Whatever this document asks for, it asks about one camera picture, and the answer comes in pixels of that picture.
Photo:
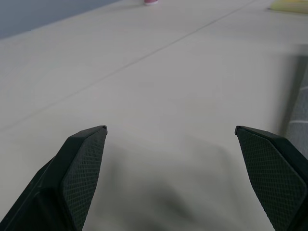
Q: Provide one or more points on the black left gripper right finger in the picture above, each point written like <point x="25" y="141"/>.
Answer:
<point x="272" y="173"/>

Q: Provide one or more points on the grey fabric item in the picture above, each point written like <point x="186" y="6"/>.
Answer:
<point x="299" y="106"/>

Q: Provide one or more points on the pink cylindrical container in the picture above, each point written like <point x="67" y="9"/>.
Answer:
<point x="150" y="2"/>

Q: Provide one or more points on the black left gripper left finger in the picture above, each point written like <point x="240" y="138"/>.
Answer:
<point x="72" y="178"/>

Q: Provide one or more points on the yellow flat pad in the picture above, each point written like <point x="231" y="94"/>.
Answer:
<point x="290" y="5"/>

